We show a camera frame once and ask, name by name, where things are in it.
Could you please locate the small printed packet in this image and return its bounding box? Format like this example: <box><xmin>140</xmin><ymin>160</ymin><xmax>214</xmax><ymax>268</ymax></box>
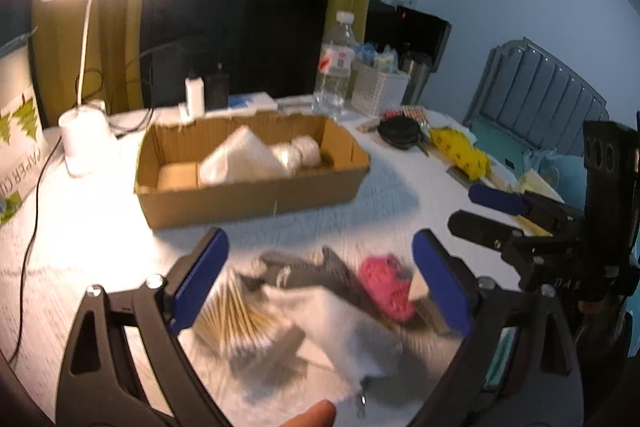
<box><xmin>408</xmin><ymin>272</ymin><xmax>450</xmax><ymax>335</ymax></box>

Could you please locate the black power adapter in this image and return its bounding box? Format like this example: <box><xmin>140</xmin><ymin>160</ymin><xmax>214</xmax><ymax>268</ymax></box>
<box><xmin>204</xmin><ymin>62</ymin><xmax>230</xmax><ymax>112</ymax></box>

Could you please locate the white power strip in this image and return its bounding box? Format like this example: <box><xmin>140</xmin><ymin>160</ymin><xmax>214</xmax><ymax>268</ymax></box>
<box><xmin>228</xmin><ymin>92</ymin><xmax>278</xmax><ymax>113</ymax></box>

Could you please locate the fingertip at bottom edge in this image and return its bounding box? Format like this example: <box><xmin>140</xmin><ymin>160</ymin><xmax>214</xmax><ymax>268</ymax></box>
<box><xmin>282</xmin><ymin>400</ymin><xmax>336</xmax><ymax>427</ymax></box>

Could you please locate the pink knitted item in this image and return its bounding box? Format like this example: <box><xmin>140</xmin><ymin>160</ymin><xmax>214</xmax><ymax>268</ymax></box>
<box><xmin>358</xmin><ymin>254</ymin><xmax>416</xmax><ymax>324</ymax></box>

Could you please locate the white desk lamp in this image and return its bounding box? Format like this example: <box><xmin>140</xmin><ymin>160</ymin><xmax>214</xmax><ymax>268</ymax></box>
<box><xmin>40</xmin><ymin>0</ymin><xmax>170</xmax><ymax>178</ymax></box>

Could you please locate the brown cardboard box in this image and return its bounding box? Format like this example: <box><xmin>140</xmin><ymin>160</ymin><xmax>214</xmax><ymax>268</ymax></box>
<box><xmin>134</xmin><ymin>113</ymin><xmax>370</xmax><ymax>230</ymax></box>

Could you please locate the white textured tablecloth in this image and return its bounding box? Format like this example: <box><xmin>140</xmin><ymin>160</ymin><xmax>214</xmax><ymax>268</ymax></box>
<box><xmin>1</xmin><ymin>135</ymin><xmax>518</xmax><ymax>426</ymax></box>

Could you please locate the grey padded headboard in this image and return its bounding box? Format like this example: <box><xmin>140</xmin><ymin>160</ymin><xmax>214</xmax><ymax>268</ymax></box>
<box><xmin>464</xmin><ymin>37</ymin><xmax>610</xmax><ymax>156</ymax></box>

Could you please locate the black monitor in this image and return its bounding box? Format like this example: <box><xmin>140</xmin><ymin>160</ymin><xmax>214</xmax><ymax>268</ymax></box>
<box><xmin>364</xmin><ymin>0</ymin><xmax>451</xmax><ymax>72</ymax></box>

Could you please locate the steel thermos cup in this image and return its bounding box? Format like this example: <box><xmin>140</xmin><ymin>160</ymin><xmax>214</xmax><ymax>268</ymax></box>
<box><xmin>402</xmin><ymin>56</ymin><xmax>432</xmax><ymax>105</ymax></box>

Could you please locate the black round case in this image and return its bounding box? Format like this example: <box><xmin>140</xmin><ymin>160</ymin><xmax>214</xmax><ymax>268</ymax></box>
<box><xmin>378</xmin><ymin>115</ymin><xmax>421</xmax><ymax>150</ymax></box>

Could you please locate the white charger plug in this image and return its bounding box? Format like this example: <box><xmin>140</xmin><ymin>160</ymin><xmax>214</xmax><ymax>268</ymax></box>
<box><xmin>184</xmin><ymin>77</ymin><xmax>205</xmax><ymax>118</ymax></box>

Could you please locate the clear water bottle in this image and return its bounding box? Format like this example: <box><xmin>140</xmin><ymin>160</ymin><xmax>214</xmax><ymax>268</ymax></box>
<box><xmin>311</xmin><ymin>11</ymin><xmax>356</xmax><ymax>116</ymax></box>

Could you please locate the yellow tissue packet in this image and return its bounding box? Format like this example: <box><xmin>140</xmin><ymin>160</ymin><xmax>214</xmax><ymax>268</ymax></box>
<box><xmin>516</xmin><ymin>169</ymin><xmax>564</xmax><ymax>202</ymax></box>

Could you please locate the cotton swab bag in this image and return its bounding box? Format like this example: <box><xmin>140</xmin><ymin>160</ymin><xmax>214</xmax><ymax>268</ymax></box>
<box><xmin>192</xmin><ymin>271</ymin><xmax>282</xmax><ymax>359</ymax></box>

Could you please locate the yellow patterned pouch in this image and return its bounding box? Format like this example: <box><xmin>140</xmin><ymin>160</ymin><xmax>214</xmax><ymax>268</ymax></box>
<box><xmin>428</xmin><ymin>128</ymin><xmax>490</xmax><ymax>181</ymax></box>

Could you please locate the white plastic basket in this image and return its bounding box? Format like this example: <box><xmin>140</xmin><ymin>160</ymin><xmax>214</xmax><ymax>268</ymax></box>
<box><xmin>350</xmin><ymin>62</ymin><xmax>409</xmax><ymax>117</ymax></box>

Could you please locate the white paper cup pack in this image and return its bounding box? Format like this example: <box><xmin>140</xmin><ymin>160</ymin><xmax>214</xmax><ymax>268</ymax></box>
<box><xmin>0</xmin><ymin>34</ymin><xmax>48</xmax><ymax>225</ymax></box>

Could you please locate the white tissue pack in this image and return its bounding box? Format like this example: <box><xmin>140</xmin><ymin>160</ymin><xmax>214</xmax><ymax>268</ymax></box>
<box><xmin>198</xmin><ymin>126</ymin><xmax>290</xmax><ymax>185</ymax></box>

